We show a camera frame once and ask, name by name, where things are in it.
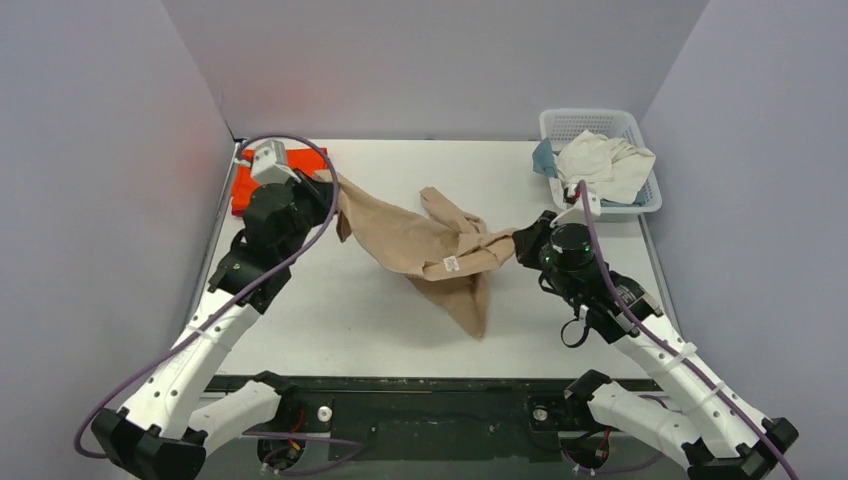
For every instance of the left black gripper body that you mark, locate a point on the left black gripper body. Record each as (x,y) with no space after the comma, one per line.
(317,193)

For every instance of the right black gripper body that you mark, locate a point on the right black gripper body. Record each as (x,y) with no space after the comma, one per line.
(528,240)

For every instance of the beige t shirt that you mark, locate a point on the beige t shirt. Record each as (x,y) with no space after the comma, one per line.
(447,254)

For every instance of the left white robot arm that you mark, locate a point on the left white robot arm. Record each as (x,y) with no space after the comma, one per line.
(160,431)

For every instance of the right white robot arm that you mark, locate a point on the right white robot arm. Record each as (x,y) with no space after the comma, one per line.
(712,433)

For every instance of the folded orange t shirt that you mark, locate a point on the folded orange t shirt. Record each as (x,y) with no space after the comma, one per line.
(243,187)

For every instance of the blue t shirt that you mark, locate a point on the blue t shirt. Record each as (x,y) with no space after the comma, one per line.
(544,159)

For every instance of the white t shirt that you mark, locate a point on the white t shirt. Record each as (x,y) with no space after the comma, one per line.
(611,167)

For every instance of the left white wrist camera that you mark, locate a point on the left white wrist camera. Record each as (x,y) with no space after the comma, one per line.
(268,162)

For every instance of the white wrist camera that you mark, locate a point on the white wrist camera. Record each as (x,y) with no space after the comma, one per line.
(581,205)
(268,162)

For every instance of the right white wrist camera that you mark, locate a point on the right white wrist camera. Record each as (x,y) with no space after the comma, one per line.
(581,205)

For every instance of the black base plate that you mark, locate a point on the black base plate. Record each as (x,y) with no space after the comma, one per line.
(430,419)

